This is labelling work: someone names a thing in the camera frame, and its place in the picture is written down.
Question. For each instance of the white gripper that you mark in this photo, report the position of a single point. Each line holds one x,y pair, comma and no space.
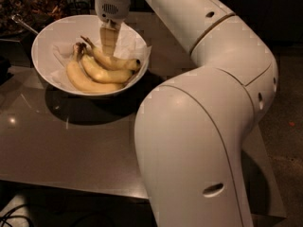
112,9

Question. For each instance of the yellow banana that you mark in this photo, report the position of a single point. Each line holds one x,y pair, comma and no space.
81,81
111,62
99,74

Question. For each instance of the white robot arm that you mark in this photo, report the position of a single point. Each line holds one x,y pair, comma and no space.
189,130

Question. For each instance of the white ceramic bowl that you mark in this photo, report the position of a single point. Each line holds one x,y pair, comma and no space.
52,50

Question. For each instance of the white paper liner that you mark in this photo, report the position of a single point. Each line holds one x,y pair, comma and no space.
76,64

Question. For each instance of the glass jar with snacks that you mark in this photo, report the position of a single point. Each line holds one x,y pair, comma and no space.
28,11

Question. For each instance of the dark wire basket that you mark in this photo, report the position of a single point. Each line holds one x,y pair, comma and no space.
78,8

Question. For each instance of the metal spoon handle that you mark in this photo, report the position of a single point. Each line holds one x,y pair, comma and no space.
19,21

